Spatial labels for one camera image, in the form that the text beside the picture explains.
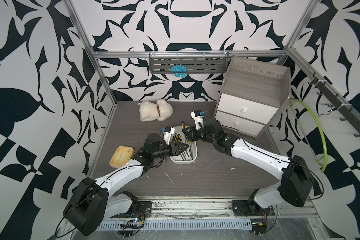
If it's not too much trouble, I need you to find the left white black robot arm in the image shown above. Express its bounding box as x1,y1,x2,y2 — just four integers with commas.
63,133,189,236

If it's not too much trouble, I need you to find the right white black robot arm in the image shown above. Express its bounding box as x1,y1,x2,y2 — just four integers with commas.
182,117,314,216

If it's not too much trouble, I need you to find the files bundle in box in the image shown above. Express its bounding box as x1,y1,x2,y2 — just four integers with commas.
172,133,193,161

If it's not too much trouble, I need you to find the white plastic storage box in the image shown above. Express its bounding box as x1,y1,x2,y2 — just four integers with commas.
170,127,198,165

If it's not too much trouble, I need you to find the white plush toy animal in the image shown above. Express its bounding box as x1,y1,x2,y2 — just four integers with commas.
138,100,174,122

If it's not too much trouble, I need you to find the yellow sponge pad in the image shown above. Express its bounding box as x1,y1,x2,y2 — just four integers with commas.
109,146,135,169

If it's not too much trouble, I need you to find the grey white drawer cabinet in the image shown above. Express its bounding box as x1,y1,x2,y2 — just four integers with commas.
214,57,292,138

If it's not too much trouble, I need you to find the teal crumpled cloth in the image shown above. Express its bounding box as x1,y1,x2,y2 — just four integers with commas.
171,65,188,79

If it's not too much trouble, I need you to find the green hoop tube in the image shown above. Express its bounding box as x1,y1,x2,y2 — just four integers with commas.
289,98,329,174

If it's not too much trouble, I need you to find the file with yellow handle nine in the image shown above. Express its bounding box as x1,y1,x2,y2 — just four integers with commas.
181,121,190,150

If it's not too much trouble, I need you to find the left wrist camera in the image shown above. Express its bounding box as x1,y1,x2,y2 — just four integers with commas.
161,127,175,145

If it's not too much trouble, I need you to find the grey wall shelf rack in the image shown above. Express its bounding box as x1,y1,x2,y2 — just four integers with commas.
149,52,229,74

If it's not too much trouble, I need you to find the aluminium cage frame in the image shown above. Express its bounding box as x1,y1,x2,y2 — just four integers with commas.
68,1,360,240

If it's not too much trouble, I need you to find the grey wall hook rail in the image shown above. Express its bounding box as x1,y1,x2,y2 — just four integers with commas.
309,72,360,138

